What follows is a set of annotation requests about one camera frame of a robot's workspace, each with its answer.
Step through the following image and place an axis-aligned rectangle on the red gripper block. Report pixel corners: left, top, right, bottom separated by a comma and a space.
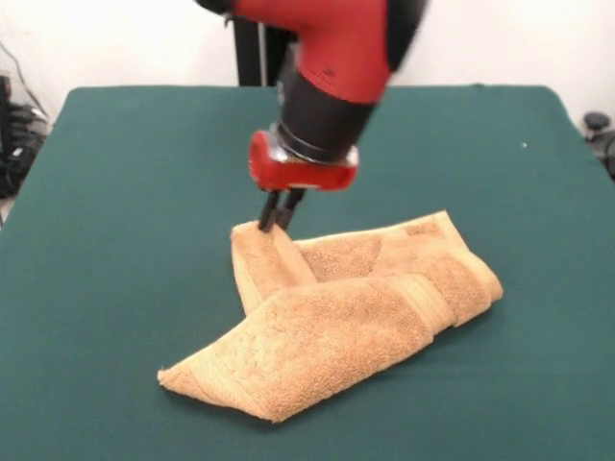
247, 129, 361, 233

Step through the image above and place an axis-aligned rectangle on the tan terry towel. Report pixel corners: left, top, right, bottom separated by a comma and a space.
157, 208, 504, 425

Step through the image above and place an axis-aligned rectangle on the dark green table cloth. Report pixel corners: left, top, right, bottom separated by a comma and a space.
0, 85, 615, 461

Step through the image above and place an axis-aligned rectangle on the black equipment pile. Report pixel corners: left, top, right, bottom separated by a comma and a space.
0, 74, 50, 199

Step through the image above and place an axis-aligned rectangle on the grey wheeled stand base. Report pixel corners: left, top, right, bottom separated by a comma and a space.
582, 110, 615, 182

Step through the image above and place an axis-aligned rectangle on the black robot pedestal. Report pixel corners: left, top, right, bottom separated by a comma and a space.
225, 0, 299, 87

